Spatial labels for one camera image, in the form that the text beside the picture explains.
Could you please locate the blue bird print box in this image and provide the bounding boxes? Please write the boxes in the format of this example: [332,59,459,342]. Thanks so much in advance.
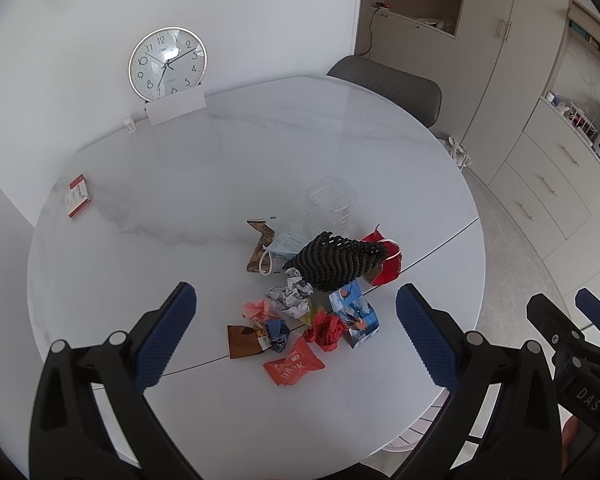
[329,281,380,349]

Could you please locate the red torn paper bag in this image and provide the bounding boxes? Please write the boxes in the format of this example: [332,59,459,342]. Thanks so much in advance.
[363,226,402,287]

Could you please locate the red paper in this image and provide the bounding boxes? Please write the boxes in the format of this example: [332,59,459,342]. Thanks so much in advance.
[303,311,347,352]

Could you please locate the orange red snack packet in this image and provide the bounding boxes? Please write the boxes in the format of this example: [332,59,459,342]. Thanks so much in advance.
[263,337,325,386]

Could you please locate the pink paper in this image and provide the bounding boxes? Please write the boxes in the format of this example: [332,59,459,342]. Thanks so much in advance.
[242,299,278,325]

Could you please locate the dark blue wrapper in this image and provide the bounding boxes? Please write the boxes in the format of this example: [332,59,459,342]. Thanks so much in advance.
[264,318,290,353]

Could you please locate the black foam net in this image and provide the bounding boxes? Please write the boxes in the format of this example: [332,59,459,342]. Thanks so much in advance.
[283,231,387,292]

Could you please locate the grey white paper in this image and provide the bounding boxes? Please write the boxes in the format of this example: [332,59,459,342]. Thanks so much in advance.
[265,268,314,320]

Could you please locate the brown gold snack wrapper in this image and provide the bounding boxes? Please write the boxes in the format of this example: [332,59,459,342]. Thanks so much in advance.
[247,219,275,273]

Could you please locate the clear plastic container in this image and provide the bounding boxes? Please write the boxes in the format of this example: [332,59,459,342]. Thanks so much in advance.
[306,177,358,237]

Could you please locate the blue face mask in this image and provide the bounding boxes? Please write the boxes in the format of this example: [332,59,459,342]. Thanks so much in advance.
[268,231,309,259]

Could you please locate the white cloth bag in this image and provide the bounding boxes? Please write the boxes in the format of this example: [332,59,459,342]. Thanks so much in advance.
[441,136,472,170]

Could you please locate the small red box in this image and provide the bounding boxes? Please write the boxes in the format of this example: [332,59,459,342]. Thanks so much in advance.
[65,174,91,219]

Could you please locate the grey chair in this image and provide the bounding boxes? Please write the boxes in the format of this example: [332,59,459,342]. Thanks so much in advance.
[327,55,442,128]

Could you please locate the white paper card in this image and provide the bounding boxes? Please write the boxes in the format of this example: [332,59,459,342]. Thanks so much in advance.
[145,86,207,126]

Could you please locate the white wall socket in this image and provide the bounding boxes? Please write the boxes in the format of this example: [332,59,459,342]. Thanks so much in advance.
[123,117,136,133]

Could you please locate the round white wall clock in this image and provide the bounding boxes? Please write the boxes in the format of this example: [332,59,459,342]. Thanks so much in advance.
[128,26,208,103]

